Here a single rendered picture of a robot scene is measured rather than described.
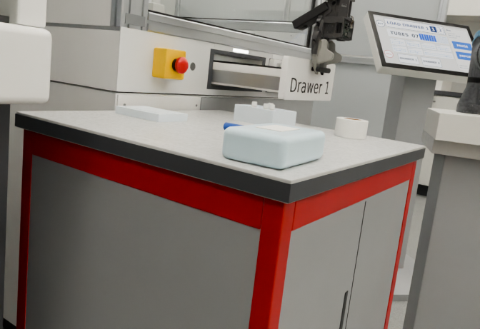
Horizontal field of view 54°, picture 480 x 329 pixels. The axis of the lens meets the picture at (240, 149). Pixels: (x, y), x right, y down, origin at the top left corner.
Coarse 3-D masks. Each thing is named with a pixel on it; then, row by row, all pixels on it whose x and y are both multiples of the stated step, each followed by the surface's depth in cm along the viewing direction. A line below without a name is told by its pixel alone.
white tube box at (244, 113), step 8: (240, 104) 116; (240, 112) 113; (248, 112) 112; (256, 112) 110; (264, 112) 108; (272, 112) 106; (280, 112) 108; (288, 112) 110; (240, 120) 114; (248, 120) 112; (256, 120) 110; (264, 120) 108; (272, 120) 106; (280, 120) 108; (288, 120) 110
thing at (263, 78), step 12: (216, 72) 134; (228, 72) 132; (240, 72) 130; (252, 72) 128; (264, 72) 126; (276, 72) 123; (228, 84) 133; (240, 84) 130; (252, 84) 128; (264, 84) 126; (276, 84) 123
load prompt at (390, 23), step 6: (384, 18) 208; (390, 24) 207; (396, 24) 208; (402, 24) 209; (408, 24) 210; (414, 24) 211; (420, 24) 212; (426, 24) 213; (414, 30) 209; (420, 30) 210; (426, 30) 211; (432, 30) 212; (438, 30) 213
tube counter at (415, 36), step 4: (412, 32) 208; (412, 36) 207; (416, 36) 208; (420, 36) 208; (424, 36) 209; (428, 36) 209; (432, 36) 210; (436, 36) 211; (440, 36) 212; (444, 36) 212; (420, 40) 207; (424, 40) 208; (428, 40) 208; (432, 40) 209; (436, 40) 210; (440, 40) 210; (444, 40) 211
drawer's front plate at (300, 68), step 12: (288, 60) 119; (300, 60) 124; (288, 72) 120; (300, 72) 126; (312, 72) 131; (288, 84) 121; (300, 84) 127; (312, 84) 133; (324, 84) 139; (288, 96) 123; (300, 96) 128; (312, 96) 134; (324, 96) 140
